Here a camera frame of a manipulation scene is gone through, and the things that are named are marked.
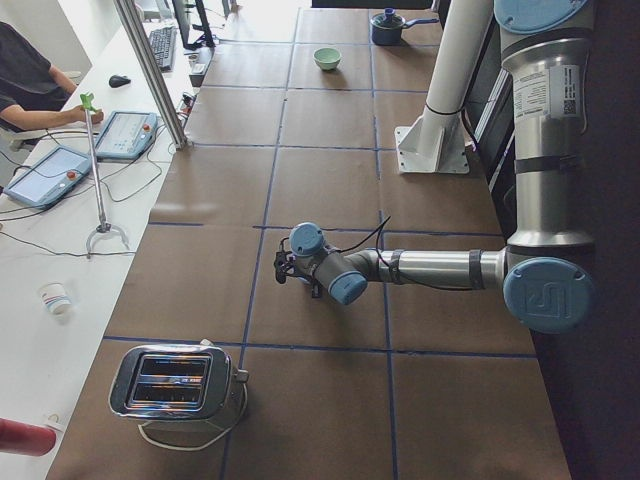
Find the black computer mouse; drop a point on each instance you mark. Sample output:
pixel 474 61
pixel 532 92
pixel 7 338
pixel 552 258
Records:
pixel 117 81

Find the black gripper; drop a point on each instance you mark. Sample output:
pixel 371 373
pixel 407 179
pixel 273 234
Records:
pixel 317 289

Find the green handled reacher grabber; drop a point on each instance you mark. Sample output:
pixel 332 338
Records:
pixel 103 227

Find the white chrome toaster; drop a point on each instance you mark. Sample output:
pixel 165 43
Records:
pixel 180 387

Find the blue teach pendant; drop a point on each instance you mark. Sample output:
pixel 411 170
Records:
pixel 53 176
pixel 126 135

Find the white paper cup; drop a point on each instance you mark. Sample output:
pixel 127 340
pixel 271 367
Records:
pixel 55 298

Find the blue saucepan with glass lid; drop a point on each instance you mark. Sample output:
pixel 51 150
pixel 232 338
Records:
pixel 387 27

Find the far blue teach pendant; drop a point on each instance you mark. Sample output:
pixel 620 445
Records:
pixel 126 135

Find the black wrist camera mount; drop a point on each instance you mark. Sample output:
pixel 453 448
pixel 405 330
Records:
pixel 284 263

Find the aluminium frame post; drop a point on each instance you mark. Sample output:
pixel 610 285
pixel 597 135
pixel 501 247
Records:
pixel 132 24

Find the black keyboard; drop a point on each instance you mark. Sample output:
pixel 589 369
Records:
pixel 162 43

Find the black monitor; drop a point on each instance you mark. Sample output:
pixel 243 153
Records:
pixel 193 24

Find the near blue teach pendant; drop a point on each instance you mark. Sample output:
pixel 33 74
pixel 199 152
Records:
pixel 53 176

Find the red cylinder bottle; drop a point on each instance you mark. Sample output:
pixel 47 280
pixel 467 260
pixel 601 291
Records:
pixel 26 439

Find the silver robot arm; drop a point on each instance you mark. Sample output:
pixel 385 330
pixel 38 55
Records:
pixel 545 46

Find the green bowl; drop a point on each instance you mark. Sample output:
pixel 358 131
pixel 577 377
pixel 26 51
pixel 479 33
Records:
pixel 327 58

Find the white pedestal column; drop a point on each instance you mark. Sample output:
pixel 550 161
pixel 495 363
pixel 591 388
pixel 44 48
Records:
pixel 434 143

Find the seated person dark shirt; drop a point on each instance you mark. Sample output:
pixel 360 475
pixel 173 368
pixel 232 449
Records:
pixel 33 90

